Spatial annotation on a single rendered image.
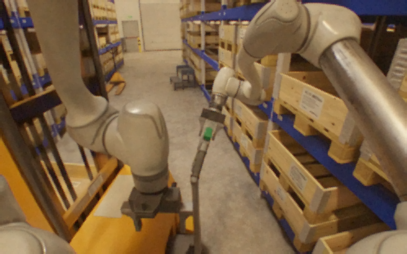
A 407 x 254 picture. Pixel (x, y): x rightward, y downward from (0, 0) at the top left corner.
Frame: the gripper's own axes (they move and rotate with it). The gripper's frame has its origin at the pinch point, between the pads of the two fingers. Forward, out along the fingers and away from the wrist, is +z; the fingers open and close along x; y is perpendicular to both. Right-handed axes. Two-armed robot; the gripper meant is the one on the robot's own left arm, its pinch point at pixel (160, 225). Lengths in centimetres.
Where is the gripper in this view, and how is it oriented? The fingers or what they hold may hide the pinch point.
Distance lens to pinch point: 67.2
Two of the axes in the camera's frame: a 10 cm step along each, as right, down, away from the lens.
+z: 0.1, 8.9, 4.6
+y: 0.1, -4.7, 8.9
